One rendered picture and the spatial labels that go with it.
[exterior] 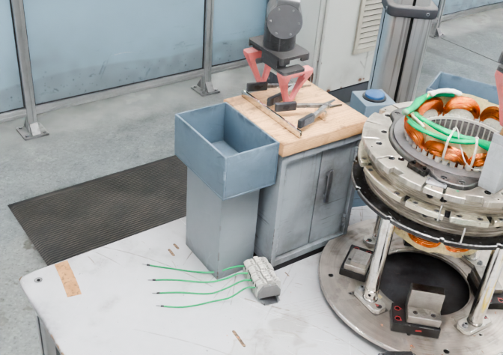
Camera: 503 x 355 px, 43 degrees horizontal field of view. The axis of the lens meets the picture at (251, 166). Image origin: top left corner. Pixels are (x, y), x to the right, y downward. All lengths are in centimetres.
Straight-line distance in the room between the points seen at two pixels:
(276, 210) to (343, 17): 233
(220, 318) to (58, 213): 163
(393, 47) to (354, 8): 194
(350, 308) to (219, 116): 42
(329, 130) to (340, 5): 225
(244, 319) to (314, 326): 12
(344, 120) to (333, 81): 235
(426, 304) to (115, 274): 56
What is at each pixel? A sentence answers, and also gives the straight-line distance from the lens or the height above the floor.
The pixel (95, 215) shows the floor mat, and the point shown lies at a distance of 265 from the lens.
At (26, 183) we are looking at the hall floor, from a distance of 290.
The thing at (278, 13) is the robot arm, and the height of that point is 127.
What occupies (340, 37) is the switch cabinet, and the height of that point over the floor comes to 42.
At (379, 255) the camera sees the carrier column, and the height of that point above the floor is 92.
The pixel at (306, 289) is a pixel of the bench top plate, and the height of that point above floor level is 78.
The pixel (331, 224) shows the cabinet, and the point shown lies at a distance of 128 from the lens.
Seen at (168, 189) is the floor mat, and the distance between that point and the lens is 278.
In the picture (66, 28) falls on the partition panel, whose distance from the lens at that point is 314.
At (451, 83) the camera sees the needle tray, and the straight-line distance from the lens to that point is 145.
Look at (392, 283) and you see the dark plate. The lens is 126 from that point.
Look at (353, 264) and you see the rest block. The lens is 120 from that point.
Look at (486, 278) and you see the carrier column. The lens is 112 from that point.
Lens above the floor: 160
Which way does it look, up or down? 32 degrees down
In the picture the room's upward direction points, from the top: 5 degrees clockwise
